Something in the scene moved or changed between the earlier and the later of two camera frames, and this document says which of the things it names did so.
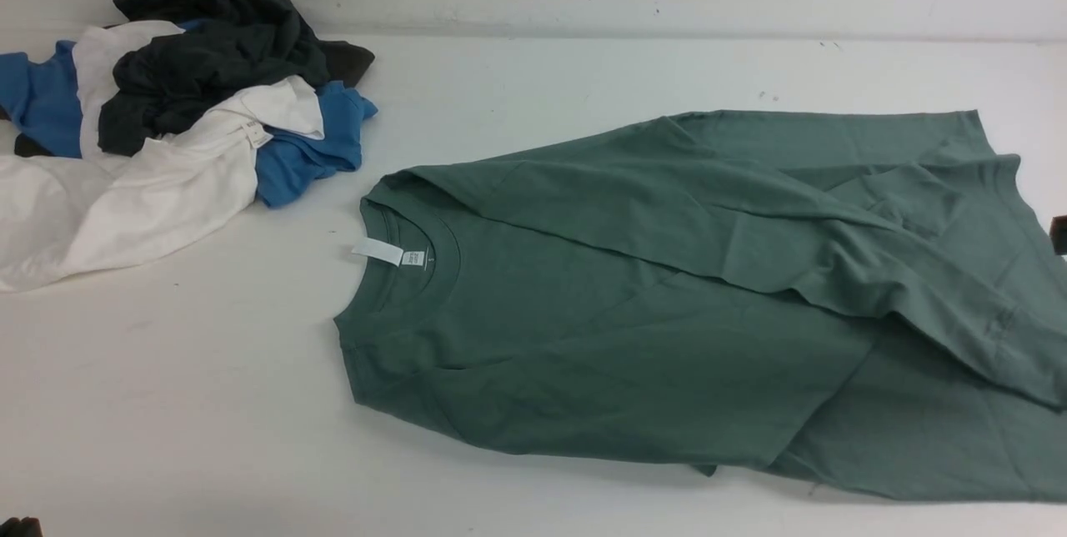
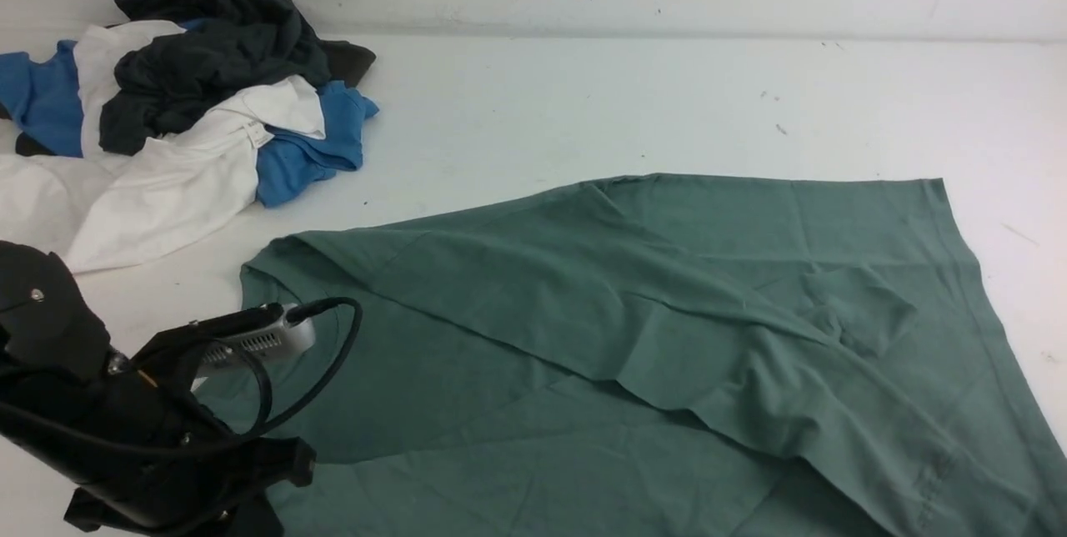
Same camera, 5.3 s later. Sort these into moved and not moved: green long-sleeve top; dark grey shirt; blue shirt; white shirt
Moved: green long-sleeve top
Not moved: white shirt; blue shirt; dark grey shirt
